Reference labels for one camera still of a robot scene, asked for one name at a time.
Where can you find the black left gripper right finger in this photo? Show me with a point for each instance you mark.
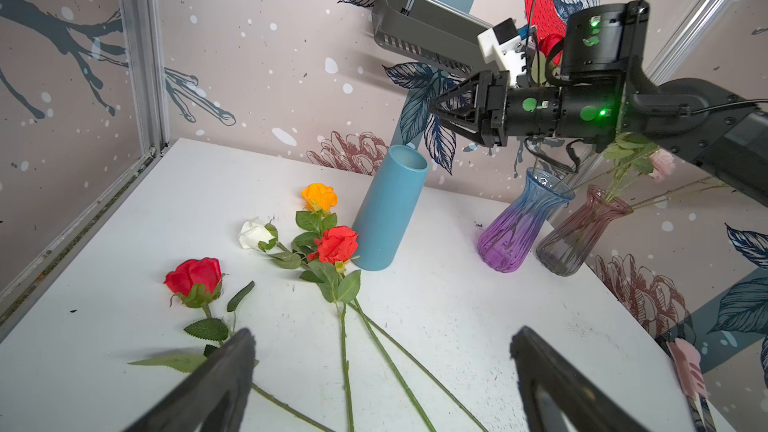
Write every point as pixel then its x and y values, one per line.
pixel 558 397

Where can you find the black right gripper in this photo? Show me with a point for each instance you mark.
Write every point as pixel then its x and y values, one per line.
pixel 480 108

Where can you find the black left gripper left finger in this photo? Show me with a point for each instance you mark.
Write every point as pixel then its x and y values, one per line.
pixel 213 397

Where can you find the blue purple glass vase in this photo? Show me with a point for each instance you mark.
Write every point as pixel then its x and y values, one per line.
pixel 506 242

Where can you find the teal ceramic vase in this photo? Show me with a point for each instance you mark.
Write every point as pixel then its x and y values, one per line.
pixel 388 206

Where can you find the pink carnation flower stem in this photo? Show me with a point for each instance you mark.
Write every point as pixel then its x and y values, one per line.
pixel 635 156

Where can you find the smoky pink glass vase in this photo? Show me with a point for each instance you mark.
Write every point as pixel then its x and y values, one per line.
pixel 565 249

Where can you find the white rose flower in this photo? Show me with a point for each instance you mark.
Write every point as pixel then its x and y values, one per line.
pixel 265 238

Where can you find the orange rose flower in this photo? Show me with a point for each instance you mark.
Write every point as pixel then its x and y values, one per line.
pixel 319 197

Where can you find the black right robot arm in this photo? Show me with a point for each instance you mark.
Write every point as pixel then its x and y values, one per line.
pixel 603 91

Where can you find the pink silicone spatula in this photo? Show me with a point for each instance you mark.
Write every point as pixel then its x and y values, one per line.
pixel 686 359

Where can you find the black hanging wire basket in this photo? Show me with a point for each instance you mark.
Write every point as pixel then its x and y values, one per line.
pixel 432 33

